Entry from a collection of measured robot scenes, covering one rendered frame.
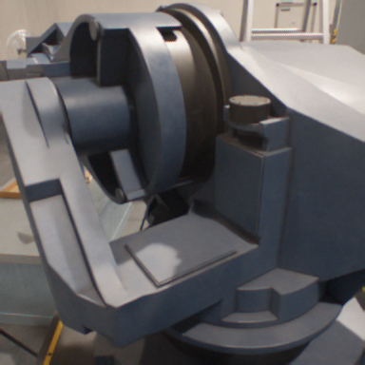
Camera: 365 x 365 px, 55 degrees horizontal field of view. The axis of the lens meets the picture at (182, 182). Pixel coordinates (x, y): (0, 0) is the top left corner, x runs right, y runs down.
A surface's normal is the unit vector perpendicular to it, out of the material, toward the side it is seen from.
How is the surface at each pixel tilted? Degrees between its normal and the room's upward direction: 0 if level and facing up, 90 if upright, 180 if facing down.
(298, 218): 90
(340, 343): 0
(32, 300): 90
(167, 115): 82
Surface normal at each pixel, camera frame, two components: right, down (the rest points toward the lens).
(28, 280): -0.11, 0.44
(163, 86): 0.48, -0.04
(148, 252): -0.02, -0.90
